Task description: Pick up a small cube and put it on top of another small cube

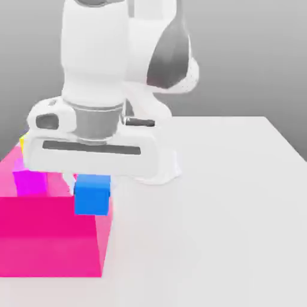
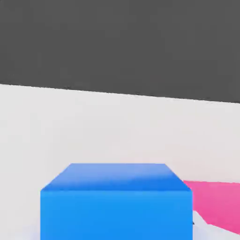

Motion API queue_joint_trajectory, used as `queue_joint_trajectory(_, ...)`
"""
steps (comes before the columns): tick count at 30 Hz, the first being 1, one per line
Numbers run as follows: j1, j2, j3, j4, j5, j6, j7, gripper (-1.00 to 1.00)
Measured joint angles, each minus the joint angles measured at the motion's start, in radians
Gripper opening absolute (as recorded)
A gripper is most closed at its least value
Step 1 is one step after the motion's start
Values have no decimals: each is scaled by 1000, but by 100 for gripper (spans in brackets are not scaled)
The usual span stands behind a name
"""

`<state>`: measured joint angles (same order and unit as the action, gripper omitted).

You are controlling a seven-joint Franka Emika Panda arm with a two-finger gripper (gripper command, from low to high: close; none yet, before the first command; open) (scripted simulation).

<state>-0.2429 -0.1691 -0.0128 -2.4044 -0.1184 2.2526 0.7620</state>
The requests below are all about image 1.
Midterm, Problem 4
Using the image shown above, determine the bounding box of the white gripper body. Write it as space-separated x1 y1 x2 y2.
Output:
22 134 161 180

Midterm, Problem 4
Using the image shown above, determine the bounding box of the small blue cube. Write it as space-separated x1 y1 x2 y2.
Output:
73 174 112 216

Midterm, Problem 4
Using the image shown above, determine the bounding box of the small magenta cube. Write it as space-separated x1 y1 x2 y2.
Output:
12 169 49 198

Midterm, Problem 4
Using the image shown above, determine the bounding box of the small yellow cube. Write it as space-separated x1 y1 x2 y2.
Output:
19 133 30 155

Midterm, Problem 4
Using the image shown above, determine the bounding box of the large pink box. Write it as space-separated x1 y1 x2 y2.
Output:
0 140 114 278

